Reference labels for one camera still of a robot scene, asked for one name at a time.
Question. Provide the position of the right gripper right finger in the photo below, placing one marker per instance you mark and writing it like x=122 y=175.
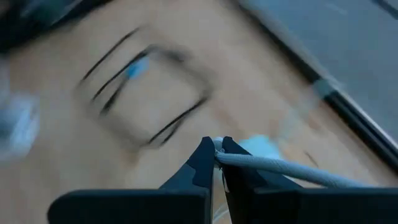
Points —
x=311 y=207

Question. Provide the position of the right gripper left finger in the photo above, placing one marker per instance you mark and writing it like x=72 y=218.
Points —
x=140 y=207

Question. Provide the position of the green white cube power strip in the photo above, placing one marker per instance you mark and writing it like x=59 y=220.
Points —
x=261 y=146

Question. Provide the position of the black aluminium table frame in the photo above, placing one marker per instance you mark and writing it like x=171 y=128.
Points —
x=367 y=132

